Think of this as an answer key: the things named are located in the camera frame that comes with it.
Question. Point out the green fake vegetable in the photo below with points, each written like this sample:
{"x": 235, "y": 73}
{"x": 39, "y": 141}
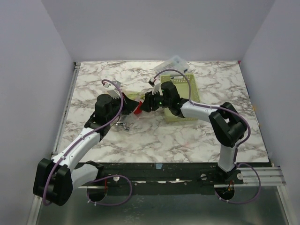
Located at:
{"x": 134, "y": 95}

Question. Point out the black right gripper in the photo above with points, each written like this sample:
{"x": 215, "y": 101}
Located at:
{"x": 150, "y": 103}

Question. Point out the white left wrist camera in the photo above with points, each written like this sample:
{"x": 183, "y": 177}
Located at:
{"x": 112, "y": 90}

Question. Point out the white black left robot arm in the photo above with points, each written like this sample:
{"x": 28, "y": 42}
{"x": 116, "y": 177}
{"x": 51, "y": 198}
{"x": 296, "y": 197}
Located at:
{"x": 56, "y": 178}

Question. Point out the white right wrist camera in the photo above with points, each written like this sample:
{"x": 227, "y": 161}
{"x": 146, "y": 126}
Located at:
{"x": 156, "y": 84}

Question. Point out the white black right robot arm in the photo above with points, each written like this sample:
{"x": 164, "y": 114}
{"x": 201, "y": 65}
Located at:
{"x": 228, "y": 126}

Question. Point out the red fake apple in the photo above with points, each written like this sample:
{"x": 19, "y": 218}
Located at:
{"x": 138, "y": 110}

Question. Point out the clear zip top bag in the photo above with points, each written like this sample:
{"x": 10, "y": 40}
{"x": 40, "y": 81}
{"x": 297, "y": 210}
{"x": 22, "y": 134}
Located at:
{"x": 131, "y": 117}

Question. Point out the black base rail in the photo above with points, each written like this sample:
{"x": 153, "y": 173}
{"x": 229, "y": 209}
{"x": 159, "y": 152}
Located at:
{"x": 162, "y": 179}

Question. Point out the clear plastic organizer box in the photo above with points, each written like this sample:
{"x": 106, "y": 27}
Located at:
{"x": 175, "y": 62}

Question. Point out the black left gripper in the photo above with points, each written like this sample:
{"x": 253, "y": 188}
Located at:
{"x": 129, "y": 105}

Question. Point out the chrome metal faucet piece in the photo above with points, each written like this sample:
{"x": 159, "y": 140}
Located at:
{"x": 120, "y": 125}

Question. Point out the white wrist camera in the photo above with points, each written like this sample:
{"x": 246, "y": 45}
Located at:
{"x": 112, "y": 90}
{"x": 156, "y": 84}

